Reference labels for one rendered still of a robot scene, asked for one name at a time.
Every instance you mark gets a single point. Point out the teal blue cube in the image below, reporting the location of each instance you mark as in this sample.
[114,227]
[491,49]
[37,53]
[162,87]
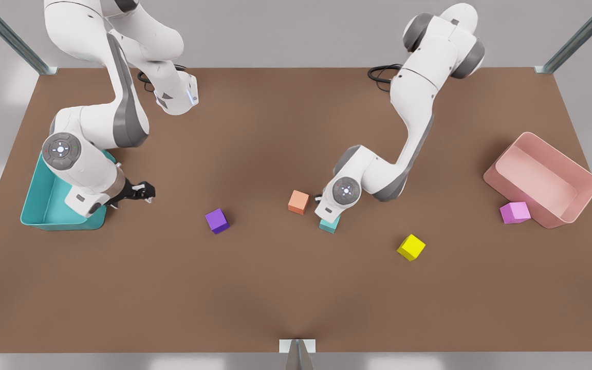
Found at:
[330,225]

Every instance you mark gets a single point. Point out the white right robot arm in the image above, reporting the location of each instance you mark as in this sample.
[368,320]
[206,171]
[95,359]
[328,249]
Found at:
[95,123]

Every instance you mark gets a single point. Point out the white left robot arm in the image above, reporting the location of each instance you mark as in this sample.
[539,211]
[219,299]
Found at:
[419,87]

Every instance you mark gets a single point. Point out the orange cube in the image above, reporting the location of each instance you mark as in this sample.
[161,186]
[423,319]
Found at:
[298,202]

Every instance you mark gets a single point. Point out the purple cube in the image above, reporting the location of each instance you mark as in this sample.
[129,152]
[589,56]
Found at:
[217,221]

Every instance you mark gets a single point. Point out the teal plastic bin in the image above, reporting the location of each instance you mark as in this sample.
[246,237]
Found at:
[44,205]

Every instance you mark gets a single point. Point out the yellow cube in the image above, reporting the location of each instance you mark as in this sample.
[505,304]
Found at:
[410,247]

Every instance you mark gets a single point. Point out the pink cube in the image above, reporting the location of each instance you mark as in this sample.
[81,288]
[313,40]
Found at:
[515,212]

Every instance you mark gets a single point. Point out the pink plastic bin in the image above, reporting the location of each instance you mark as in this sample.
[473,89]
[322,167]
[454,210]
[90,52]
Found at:
[542,180]

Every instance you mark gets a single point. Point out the silver frame post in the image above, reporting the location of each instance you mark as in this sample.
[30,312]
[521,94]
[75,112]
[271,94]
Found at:
[297,352]
[8,36]
[578,36]

